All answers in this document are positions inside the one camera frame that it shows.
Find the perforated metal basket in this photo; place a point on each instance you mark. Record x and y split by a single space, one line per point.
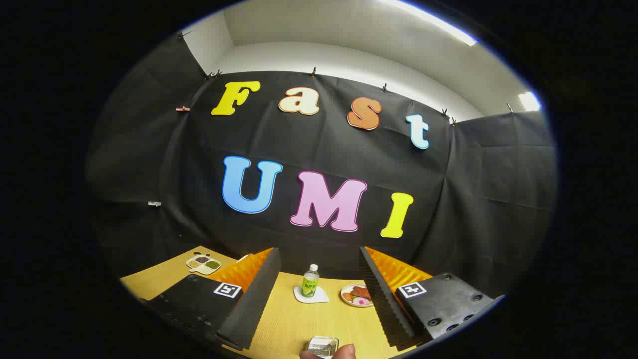
321 345

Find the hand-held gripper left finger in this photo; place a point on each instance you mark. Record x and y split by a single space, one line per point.
251 309

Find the small ceiling light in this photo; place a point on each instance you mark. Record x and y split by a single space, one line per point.
529 101

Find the plate of toy food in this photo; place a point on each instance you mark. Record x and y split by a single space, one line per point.
356 294

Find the white divided snack tray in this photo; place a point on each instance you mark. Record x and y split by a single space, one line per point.
203 265

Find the white coaster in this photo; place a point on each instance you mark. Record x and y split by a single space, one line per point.
322 298

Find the green label drink bottle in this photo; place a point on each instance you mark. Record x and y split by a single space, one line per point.
310 286

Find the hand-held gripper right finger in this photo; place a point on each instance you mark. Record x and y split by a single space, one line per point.
384 309

